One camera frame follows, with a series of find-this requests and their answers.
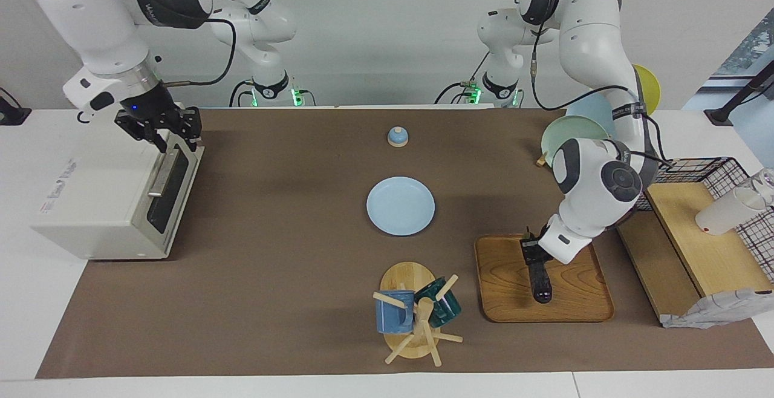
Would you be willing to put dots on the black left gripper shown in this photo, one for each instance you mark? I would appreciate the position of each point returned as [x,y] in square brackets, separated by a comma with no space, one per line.
[533,251]

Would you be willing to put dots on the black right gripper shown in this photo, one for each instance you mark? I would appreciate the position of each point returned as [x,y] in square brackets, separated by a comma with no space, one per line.
[148,107]

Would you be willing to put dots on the glass oven door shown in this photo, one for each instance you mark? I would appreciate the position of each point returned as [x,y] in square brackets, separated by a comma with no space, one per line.
[175,204]

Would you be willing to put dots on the light blue round plate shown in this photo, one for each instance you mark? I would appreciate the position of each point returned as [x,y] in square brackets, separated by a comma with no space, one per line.
[400,205]

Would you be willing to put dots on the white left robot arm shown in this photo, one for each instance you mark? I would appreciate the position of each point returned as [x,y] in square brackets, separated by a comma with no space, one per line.
[592,23]

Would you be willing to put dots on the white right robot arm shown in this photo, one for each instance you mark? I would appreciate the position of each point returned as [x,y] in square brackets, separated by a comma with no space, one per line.
[91,17]

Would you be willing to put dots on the white toaster oven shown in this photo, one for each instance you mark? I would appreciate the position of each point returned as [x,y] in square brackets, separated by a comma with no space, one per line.
[91,192]

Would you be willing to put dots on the rectangular wooden tray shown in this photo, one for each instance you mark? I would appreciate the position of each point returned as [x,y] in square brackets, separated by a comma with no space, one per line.
[574,295]

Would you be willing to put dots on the dark green mug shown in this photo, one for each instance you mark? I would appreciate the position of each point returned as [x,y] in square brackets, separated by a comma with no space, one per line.
[441,307]

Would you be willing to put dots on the wooden plate rack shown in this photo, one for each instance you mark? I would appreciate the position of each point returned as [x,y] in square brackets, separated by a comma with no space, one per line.
[541,159]

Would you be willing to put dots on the wooden mug tree stand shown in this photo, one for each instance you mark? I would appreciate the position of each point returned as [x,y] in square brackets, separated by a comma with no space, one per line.
[405,277]

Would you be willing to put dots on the pale green plate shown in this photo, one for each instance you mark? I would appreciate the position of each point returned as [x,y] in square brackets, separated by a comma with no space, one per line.
[568,135]

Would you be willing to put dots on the blue mug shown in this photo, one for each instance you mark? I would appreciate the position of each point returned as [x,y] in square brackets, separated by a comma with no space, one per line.
[393,316]

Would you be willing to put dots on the pale blue racked plate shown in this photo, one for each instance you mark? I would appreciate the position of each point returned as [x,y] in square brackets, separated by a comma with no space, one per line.
[595,107]

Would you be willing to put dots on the wooden two-tier shelf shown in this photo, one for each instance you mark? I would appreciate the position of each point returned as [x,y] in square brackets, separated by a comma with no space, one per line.
[713,253]

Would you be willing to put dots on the grey folded cloth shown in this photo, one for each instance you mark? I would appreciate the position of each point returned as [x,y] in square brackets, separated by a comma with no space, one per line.
[713,310]

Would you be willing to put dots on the white cup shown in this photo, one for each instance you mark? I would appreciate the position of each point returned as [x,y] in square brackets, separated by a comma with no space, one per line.
[725,213]

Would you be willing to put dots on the brown table mat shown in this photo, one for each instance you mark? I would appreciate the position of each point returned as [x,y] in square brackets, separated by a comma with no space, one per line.
[290,313]

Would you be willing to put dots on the yellow plate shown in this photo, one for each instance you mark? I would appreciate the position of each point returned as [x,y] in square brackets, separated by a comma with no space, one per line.
[650,86]

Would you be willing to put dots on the clear plastic cup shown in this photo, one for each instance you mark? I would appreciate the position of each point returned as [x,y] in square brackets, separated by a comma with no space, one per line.
[767,180]

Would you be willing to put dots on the black clamp mount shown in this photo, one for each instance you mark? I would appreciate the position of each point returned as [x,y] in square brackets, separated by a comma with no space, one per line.
[12,117]

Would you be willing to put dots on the black stand bracket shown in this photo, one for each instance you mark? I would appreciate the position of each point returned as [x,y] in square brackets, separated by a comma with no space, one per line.
[719,115]

